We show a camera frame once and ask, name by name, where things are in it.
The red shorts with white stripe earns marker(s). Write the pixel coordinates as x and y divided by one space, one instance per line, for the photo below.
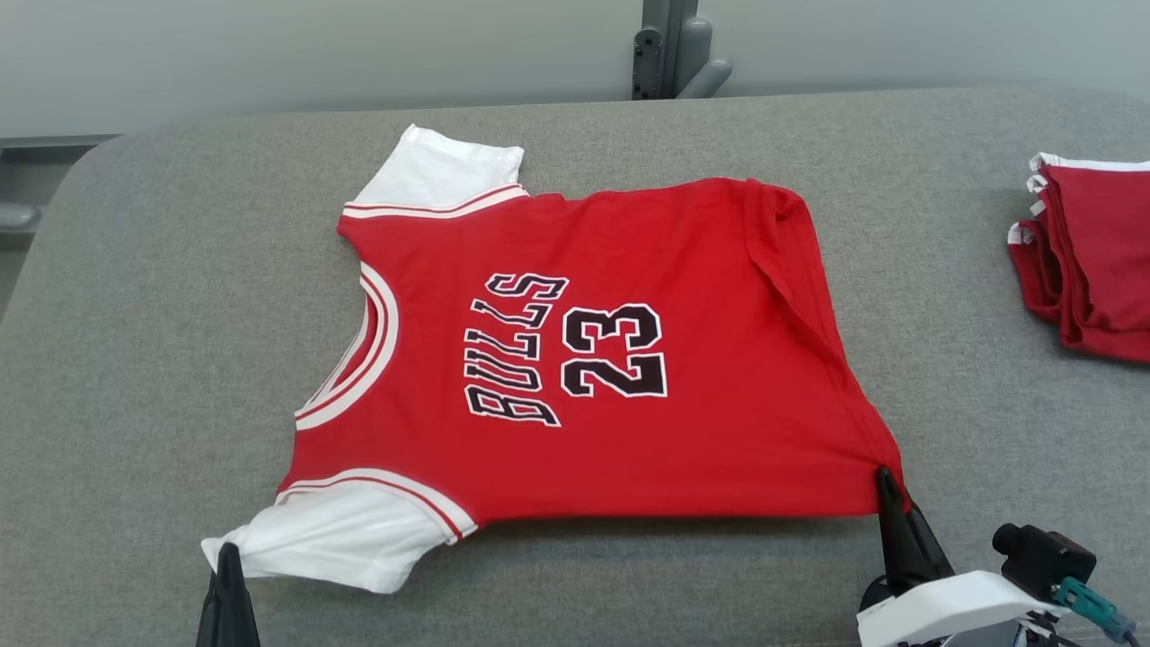
1096 261

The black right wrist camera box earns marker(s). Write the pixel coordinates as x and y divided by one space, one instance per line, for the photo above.
1047 557

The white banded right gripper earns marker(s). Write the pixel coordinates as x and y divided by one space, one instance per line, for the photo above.
961 607

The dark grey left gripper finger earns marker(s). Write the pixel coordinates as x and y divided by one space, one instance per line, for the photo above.
241 611
217 611

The grey metal stand post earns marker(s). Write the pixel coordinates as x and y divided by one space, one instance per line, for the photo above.
669 45

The red Bulls 23 jersey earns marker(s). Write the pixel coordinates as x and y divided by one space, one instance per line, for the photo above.
701 449

